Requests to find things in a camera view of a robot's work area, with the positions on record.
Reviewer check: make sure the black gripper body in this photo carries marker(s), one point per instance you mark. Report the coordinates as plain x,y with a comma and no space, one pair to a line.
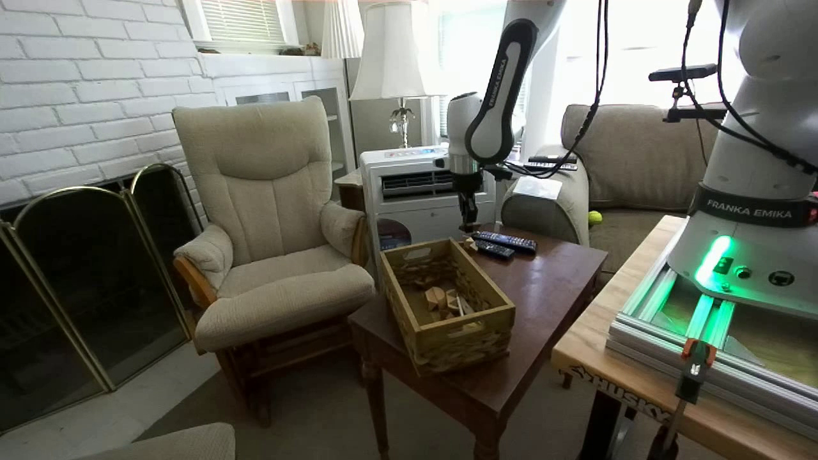
468,187

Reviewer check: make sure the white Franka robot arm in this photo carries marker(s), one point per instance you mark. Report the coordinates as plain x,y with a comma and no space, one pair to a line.
757,129

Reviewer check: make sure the woven rectangular basket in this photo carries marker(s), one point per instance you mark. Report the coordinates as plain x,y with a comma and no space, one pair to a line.
451,347

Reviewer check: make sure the long black remote control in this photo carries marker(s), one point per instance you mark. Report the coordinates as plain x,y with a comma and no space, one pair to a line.
506,241

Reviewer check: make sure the short black remote control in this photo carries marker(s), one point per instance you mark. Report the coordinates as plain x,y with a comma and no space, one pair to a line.
496,252

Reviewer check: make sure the white portable air conditioner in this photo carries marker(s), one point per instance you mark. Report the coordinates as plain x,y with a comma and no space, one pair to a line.
410,221

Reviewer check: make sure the half round wooden block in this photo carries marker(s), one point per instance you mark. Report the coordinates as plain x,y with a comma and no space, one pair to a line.
434,297

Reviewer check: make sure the black flat device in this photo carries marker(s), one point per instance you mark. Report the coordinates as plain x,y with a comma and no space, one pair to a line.
553,156

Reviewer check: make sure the wedge shaped wooden block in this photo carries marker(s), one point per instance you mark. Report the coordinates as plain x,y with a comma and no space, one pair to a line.
460,306

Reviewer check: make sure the dark wood side table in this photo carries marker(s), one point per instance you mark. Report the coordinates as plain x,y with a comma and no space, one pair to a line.
546,289

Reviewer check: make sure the yellow tennis ball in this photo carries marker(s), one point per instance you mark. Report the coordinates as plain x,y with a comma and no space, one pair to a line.
594,216

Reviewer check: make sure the table lamp smooth white shade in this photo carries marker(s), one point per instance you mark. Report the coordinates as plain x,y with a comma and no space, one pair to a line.
386,53

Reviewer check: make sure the beige sofa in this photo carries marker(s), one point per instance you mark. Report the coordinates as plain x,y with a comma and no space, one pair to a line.
629,161

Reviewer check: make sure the light wood workbench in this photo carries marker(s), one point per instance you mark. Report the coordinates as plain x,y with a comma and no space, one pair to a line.
596,342

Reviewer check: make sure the beige recliner armchair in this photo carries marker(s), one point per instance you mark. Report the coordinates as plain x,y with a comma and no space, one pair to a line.
263,196

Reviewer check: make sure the small dark mantel ornament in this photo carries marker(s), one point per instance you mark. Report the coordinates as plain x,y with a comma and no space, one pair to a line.
308,49

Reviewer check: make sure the orange black clamp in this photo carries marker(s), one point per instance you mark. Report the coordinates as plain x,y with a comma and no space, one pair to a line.
694,366

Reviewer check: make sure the white framed window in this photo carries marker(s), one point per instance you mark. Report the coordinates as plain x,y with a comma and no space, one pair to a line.
245,22

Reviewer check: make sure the brass framed fireplace screen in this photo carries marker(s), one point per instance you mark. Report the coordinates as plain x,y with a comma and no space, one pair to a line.
84,283

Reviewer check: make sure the black camera on tripod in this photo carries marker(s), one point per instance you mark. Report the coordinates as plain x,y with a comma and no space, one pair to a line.
681,72

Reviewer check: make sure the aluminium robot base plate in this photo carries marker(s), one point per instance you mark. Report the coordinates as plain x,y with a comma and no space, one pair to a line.
767,358

